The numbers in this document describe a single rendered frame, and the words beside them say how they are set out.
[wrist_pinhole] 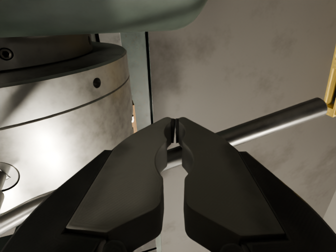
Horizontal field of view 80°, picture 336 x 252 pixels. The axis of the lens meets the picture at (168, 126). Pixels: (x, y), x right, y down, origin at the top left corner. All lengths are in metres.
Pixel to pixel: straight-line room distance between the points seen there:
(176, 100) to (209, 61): 0.38
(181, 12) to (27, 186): 0.21
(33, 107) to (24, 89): 0.02
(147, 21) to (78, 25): 0.05
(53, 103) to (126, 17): 0.10
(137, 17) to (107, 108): 0.11
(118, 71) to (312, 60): 2.12
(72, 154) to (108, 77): 0.09
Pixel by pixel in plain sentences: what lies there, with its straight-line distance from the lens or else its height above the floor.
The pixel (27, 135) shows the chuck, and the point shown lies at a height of 1.23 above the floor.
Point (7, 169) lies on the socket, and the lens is 0.24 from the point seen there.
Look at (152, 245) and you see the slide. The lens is 0.87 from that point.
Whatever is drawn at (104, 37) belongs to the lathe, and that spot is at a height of 0.87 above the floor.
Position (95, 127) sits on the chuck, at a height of 1.20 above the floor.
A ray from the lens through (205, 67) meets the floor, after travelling 1.62.
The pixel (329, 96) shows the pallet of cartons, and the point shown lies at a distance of 2.64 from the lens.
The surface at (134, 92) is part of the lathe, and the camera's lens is 0.93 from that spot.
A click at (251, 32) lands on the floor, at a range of 1.77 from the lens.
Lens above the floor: 1.41
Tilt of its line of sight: 57 degrees down
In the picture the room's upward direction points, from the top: 148 degrees clockwise
